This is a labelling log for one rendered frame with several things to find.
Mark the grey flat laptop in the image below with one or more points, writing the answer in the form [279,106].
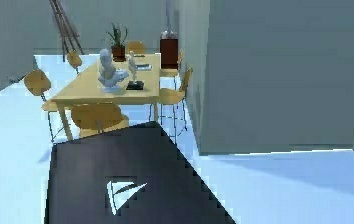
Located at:
[143,67]

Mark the tan wooden dining table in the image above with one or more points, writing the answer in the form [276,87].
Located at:
[85,88]

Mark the black flat book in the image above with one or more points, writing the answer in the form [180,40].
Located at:
[134,86]

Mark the dark red cabinet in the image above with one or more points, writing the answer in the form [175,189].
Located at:
[169,53]

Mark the small white figure statue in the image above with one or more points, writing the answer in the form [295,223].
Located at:
[132,66]

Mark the black table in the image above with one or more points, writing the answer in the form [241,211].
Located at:
[118,156]

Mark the tall grey vase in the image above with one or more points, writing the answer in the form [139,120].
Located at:
[168,34]

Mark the grey bust statue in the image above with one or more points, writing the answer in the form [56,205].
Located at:
[107,68]

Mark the green plant in brown pot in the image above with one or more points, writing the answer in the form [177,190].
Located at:
[118,53]

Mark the white triangular object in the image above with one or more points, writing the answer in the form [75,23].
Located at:
[116,188]

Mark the brown wooden easel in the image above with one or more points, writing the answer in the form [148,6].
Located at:
[65,30]

